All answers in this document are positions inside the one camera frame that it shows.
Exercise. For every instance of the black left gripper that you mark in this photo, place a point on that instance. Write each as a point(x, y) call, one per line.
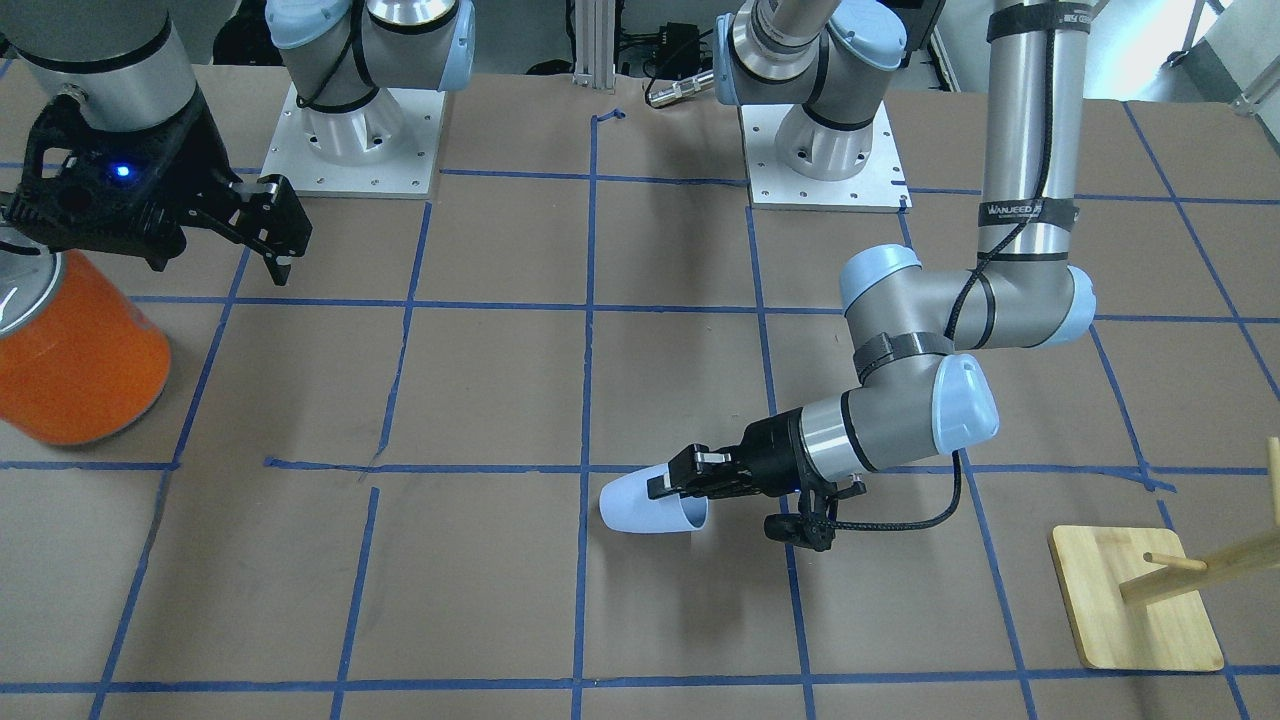
point(772, 448)

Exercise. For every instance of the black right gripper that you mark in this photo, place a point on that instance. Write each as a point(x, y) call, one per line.
point(193, 158)

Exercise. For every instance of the white plastic cup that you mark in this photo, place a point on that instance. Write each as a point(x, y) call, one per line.
point(625, 506)

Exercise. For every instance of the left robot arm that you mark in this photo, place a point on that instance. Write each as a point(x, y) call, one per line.
point(916, 325)

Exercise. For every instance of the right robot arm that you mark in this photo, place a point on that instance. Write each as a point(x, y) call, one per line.
point(147, 127)

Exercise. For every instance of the orange cylindrical canister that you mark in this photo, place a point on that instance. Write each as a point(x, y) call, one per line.
point(79, 361)

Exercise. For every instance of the wooden mug tree stand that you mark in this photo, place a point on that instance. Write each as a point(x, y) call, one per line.
point(1132, 595)

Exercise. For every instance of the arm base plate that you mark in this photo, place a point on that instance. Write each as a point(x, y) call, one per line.
point(386, 149)
point(830, 160)

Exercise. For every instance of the aluminium frame post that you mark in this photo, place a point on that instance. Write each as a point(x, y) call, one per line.
point(594, 25)

